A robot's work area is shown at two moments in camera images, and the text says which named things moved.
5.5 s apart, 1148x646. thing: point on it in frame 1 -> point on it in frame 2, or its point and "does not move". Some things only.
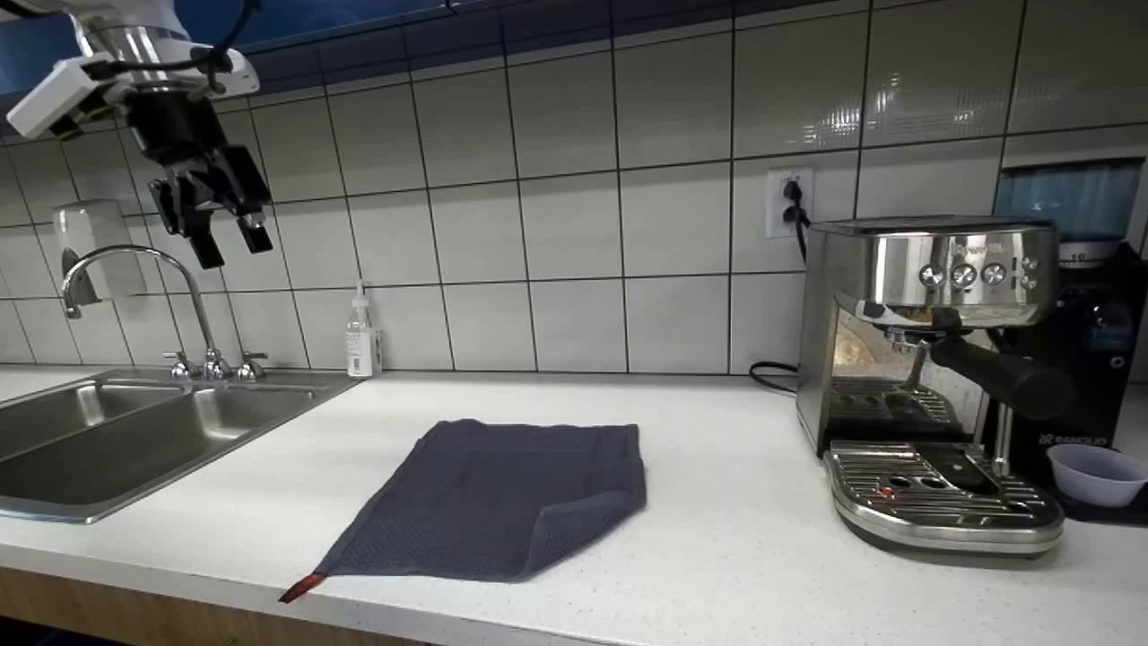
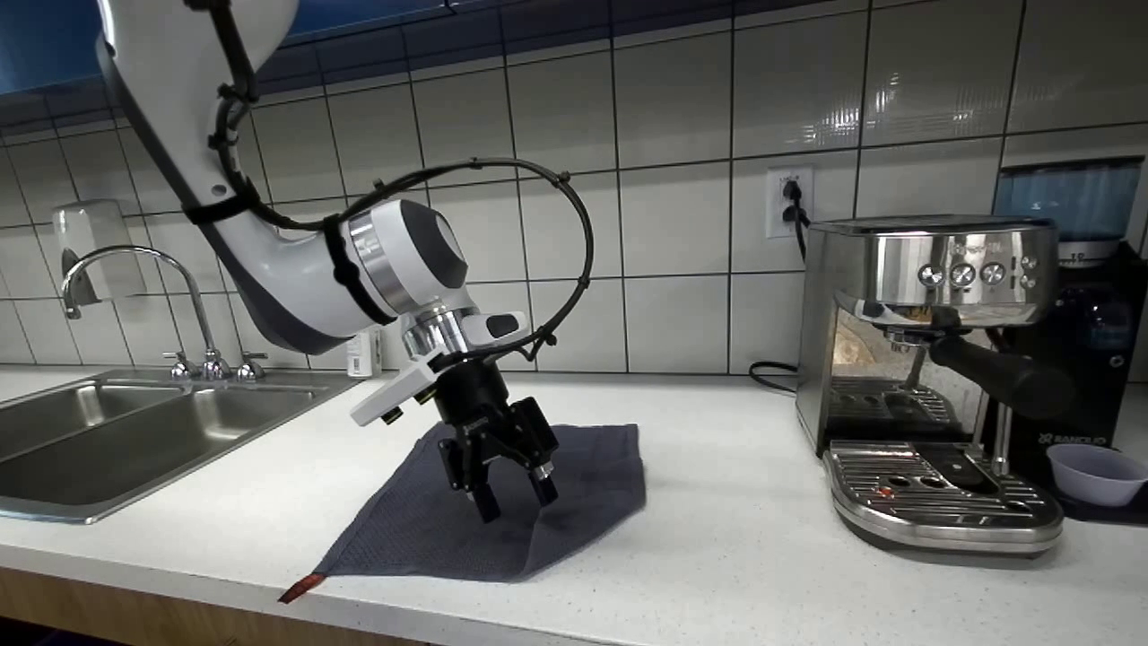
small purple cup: (1096, 475) does not move
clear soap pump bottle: (361, 362) does not move
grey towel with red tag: (494, 499) does not move
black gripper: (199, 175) -> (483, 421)
